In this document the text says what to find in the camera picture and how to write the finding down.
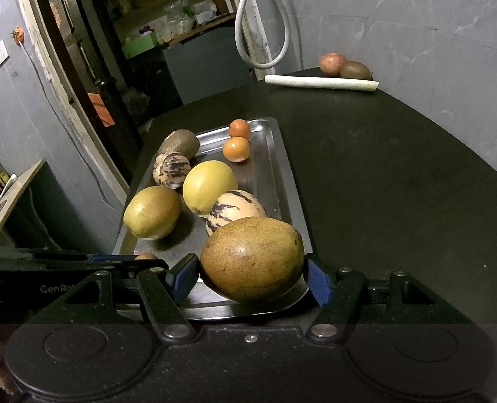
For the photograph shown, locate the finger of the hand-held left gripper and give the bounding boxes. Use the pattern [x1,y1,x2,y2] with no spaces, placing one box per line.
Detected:
[86,254,170,273]

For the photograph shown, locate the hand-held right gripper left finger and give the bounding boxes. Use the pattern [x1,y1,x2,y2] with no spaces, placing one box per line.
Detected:
[34,254,201,342]

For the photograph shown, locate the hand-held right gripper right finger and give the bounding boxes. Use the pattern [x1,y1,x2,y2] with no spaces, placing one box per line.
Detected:
[306,256,456,342]

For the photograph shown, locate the yellow-green round fruit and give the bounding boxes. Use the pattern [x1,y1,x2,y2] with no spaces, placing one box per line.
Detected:
[123,186,183,241]

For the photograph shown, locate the large brown-green fruit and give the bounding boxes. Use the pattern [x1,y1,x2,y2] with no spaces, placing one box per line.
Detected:
[199,217,305,303]

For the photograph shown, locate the striped pepino melon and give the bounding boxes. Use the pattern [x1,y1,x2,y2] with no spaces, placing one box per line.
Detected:
[152,152,192,189]
[205,190,268,237]

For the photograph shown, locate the yellow round fruit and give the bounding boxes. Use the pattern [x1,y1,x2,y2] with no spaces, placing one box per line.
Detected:
[182,161,239,218]

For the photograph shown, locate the metal tray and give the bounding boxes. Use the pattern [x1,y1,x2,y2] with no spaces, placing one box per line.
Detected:
[112,118,314,322]

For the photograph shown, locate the large brown kiwi with sticker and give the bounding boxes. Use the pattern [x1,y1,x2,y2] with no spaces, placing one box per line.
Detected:
[157,129,201,161]

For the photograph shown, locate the orange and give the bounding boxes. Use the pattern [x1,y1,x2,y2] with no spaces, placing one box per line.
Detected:
[222,137,251,164]
[229,119,250,139]

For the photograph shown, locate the person's left hand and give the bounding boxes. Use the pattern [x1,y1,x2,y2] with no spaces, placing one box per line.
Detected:
[0,366,18,396]

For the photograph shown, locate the wooden side shelf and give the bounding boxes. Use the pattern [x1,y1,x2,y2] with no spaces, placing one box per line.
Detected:
[0,159,47,248]

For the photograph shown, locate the orange paper sheet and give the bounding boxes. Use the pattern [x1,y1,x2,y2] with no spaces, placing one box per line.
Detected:
[88,92,116,127]

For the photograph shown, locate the white tube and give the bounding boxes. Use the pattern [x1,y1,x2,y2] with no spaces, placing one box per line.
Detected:
[264,74,379,92]

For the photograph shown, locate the grey cabinet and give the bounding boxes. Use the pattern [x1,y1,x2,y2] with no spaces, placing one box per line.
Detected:
[162,22,254,106]

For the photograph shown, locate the red apple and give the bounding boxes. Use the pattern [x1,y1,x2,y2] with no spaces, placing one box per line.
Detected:
[319,52,348,77]

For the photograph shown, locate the green box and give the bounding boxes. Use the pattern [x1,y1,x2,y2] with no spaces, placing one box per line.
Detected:
[122,31,159,60]

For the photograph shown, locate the clear plastic bags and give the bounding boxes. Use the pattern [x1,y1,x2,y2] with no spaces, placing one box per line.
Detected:
[154,0,217,38]

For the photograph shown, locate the thin wall cable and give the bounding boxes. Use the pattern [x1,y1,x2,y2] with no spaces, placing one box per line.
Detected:
[19,44,126,216]

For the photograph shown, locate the white hose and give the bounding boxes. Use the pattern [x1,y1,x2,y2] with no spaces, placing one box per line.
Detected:
[234,0,291,70]

